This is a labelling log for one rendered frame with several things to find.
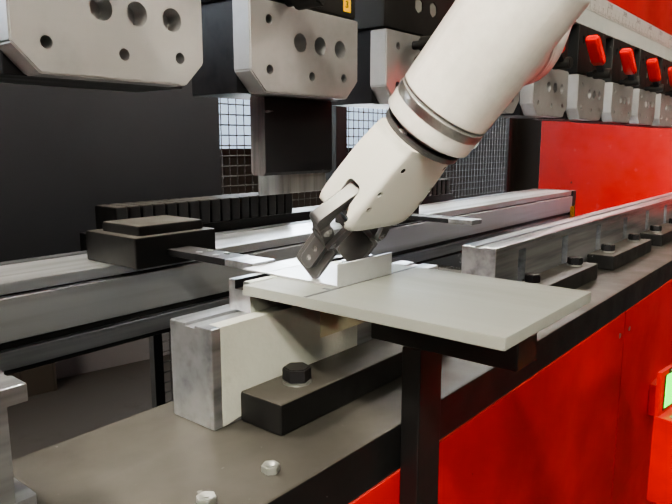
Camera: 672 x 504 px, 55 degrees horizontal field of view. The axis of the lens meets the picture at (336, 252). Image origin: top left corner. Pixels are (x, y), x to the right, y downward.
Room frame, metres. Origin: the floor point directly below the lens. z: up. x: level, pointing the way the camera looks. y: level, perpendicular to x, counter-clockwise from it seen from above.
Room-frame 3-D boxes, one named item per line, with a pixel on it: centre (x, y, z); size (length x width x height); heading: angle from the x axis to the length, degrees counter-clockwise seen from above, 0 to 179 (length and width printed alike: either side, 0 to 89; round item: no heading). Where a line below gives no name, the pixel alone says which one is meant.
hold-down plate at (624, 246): (1.41, -0.64, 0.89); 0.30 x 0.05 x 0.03; 141
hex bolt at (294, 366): (0.58, 0.04, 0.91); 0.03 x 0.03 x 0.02
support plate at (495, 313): (0.57, -0.07, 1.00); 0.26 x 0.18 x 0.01; 51
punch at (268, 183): (0.67, 0.04, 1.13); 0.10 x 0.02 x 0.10; 141
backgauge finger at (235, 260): (0.76, 0.18, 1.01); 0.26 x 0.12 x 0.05; 51
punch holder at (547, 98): (1.11, -0.32, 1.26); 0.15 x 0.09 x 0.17; 141
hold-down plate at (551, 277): (1.10, -0.38, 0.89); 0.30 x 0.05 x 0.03; 141
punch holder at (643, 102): (1.57, -0.70, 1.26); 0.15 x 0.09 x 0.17; 141
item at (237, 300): (0.68, 0.03, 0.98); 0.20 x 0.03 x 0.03; 141
